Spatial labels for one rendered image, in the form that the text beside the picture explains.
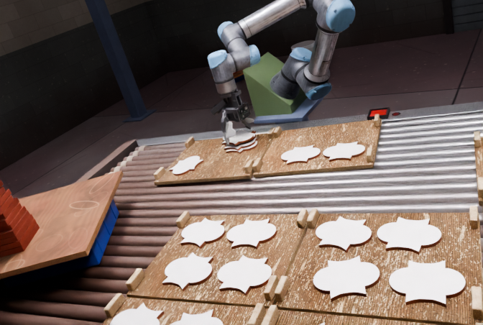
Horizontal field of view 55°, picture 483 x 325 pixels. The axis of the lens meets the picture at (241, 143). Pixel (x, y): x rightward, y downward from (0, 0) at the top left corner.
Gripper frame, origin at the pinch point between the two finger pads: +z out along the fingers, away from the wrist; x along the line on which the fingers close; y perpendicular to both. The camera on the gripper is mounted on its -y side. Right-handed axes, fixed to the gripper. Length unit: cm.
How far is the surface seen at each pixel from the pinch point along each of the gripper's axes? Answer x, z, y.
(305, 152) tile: -3.7, 2.5, 34.3
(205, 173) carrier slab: -22.9, 3.5, 1.5
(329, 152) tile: -2.4, 2.5, 43.2
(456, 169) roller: -1, 6, 83
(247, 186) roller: -24.2, 5.4, 22.6
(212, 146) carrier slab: -2.9, 3.5, -13.6
